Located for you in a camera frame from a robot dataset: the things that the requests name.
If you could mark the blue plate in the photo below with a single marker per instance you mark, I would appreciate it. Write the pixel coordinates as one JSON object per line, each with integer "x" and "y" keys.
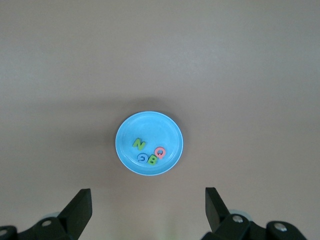
{"x": 150, "y": 127}

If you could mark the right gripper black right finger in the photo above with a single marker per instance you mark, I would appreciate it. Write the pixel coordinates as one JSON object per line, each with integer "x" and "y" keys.
{"x": 217, "y": 215}

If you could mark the green foam letter B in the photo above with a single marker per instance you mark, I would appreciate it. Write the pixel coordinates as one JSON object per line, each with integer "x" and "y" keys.
{"x": 152, "y": 160}

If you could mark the blue foam letter G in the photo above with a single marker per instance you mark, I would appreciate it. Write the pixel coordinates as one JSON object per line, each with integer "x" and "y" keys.
{"x": 142, "y": 157}

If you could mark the green foam letter N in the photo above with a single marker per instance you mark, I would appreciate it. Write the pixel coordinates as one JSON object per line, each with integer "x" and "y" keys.
{"x": 138, "y": 144}

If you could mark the red foam letter Q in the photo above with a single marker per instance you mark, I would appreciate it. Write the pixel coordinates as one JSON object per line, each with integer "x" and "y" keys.
{"x": 160, "y": 152}

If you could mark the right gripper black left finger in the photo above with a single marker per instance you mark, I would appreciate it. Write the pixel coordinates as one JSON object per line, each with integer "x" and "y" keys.
{"x": 75, "y": 212}

